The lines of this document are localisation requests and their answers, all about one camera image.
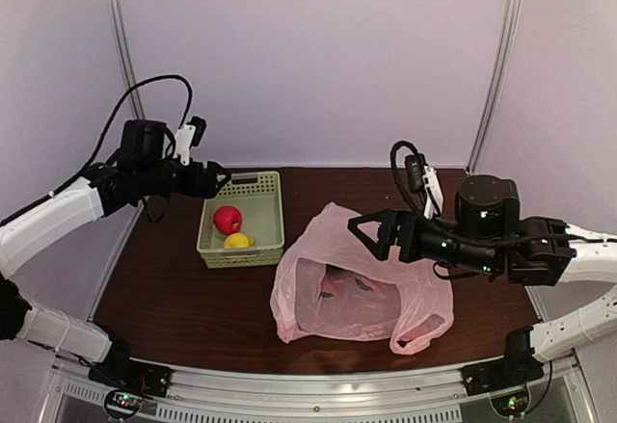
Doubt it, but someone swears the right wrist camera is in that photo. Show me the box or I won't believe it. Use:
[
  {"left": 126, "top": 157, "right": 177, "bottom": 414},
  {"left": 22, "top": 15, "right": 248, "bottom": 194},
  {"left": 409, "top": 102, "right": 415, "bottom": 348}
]
[{"left": 404, "top": 153, "right": 443, "bottom": 219}]

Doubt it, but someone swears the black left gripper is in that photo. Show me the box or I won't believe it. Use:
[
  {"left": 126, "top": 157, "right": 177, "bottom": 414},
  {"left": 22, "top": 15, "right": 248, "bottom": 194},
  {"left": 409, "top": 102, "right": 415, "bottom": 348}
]
[{"left": 138, "top": 158, "right": 232, "bottom": 199}]

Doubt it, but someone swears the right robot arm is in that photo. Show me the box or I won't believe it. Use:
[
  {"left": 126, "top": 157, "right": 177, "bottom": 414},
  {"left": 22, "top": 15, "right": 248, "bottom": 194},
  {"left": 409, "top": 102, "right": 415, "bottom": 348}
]
[{"left": 348, "top": 175, "right": 616, "bottom": 386}]

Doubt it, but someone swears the pink plastic bag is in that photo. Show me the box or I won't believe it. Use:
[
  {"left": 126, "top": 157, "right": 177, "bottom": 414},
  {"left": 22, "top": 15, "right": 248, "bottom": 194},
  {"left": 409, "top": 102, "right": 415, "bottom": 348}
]
[{"left": 270, "top": 202, "right": 454, "bottom": 356}]

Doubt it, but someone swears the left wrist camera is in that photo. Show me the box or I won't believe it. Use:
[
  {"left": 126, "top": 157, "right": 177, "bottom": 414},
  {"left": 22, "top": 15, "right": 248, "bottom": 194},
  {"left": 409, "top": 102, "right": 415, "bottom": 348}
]
[{"left": 174, "top": 117, "right": 207, "bottom": 166}]

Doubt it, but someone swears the circuit board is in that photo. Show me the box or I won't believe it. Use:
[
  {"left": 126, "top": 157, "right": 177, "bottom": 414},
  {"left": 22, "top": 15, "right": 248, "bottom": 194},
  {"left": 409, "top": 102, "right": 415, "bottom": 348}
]
[
  {"left": 103, "top": 389, "right": 145, "bottom": 420},
  {"left": 490, "top": 389, "right": 530, "bottom": 419}
]

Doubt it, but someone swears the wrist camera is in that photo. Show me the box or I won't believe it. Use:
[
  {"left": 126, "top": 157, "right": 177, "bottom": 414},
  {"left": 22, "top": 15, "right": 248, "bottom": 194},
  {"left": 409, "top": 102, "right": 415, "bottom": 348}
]
[
  {"left": 404, "top": 153, "right": 443, "bottom": 219},
  {"left": 174, "top": 117, "right": 207, "bottom": 166}
]

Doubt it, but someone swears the pink red apple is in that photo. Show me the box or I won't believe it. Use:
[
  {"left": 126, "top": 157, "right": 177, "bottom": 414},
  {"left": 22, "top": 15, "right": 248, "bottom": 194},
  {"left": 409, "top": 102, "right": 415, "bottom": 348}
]
[{"left": 212, "top": 206, "right": 243, "bottom": 235}]

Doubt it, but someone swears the left aluminium frame post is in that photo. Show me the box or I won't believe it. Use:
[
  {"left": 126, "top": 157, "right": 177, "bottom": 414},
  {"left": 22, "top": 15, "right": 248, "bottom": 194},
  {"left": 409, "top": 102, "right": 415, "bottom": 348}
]
[{"left": 100, "top": 0, "right": 162, "bottom": 176}]

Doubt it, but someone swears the right circuit board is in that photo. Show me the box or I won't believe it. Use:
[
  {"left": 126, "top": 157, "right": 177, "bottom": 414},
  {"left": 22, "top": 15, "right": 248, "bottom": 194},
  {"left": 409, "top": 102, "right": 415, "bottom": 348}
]
[{"left": 490, "top": 389, "right": 530, "bottom": 419}]

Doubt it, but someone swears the aluminium frame post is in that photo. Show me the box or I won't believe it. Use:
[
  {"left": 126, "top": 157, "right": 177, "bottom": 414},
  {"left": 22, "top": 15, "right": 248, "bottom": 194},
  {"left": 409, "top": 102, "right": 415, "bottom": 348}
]
[
  {"left": 466, "top": 0, "right": 523, "bottom": 174},
  {"left": 100, "top": 0, "right": 162, "bottom": 176}
]

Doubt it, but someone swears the front aluminium rail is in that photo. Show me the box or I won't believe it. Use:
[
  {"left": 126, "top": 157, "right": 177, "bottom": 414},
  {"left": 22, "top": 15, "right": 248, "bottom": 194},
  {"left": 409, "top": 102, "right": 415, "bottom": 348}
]
[{"left": 47, "top": 345, "right": 579, "bottom": 423}]

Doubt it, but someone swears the green perforated plastic basket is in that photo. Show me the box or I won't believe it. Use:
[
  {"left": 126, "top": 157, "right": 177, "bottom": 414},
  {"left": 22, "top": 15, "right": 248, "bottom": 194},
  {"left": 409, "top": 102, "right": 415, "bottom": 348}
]
[{"left": 197, "top": 171, "right": 285, "bottom": 269}]

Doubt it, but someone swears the left circuit board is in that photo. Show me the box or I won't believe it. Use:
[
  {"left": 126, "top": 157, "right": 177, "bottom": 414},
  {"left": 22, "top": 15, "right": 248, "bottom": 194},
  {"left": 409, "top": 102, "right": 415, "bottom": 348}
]
[{"left": 103, "top": 389, "right": 145, "bottom": 420}]

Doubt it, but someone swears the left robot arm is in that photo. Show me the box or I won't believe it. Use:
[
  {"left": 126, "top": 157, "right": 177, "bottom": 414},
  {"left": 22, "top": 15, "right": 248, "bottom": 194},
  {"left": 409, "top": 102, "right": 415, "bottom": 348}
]
[{"left": 1, "top": 117, "right": 231, "bottom": 388}]

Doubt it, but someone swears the right aluminium frame post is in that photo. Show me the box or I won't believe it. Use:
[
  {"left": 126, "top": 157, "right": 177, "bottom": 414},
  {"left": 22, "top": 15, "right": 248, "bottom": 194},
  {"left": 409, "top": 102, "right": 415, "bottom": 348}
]
[{"left": 466, "top": 0, "right": 523, "bottom": 174}]

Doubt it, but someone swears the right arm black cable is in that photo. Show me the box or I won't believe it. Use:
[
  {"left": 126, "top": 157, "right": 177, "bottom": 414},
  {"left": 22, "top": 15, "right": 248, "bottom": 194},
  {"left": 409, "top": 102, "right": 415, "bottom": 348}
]
[{"left": 389, "top": 140, "right": 579, "bottom": 282}]

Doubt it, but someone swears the yellow pear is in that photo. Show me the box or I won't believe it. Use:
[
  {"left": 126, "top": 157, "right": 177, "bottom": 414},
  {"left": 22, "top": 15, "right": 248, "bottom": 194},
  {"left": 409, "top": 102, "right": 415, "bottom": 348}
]
[{"left": 223, "top": 232, "right": 255, "bottom": 250}]

